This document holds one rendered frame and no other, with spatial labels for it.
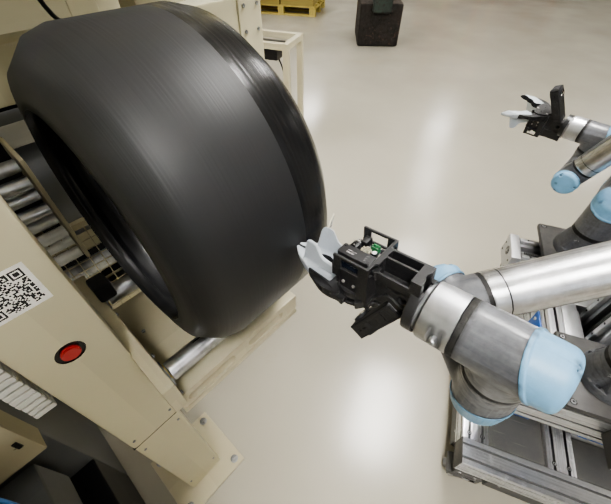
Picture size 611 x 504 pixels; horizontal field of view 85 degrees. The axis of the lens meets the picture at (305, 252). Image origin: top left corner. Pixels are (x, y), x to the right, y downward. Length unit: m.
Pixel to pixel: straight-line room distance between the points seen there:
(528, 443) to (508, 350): 1.24
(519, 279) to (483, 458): 1.03
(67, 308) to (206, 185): 0.32
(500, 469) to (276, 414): 0.87
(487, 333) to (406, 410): 1.34
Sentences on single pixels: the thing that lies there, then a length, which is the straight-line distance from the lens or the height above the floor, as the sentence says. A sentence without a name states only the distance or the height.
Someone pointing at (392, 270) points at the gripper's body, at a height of 1.26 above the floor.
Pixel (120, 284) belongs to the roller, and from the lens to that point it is 0.94.
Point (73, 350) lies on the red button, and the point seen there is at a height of 1.07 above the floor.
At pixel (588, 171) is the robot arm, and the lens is 1.36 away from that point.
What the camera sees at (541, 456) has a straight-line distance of 1.63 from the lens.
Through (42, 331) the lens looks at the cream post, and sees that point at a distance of 0.64.
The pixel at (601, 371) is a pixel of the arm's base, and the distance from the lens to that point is 1.13.
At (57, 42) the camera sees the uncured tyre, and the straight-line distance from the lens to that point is 0.53.
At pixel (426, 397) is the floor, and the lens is 1.76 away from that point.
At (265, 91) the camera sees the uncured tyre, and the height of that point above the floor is 1.40.
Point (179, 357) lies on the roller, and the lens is 0.77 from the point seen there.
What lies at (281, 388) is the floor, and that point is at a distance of 1.69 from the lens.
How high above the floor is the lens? 1.58
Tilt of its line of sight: 47 degrees down
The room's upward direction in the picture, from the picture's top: straight up
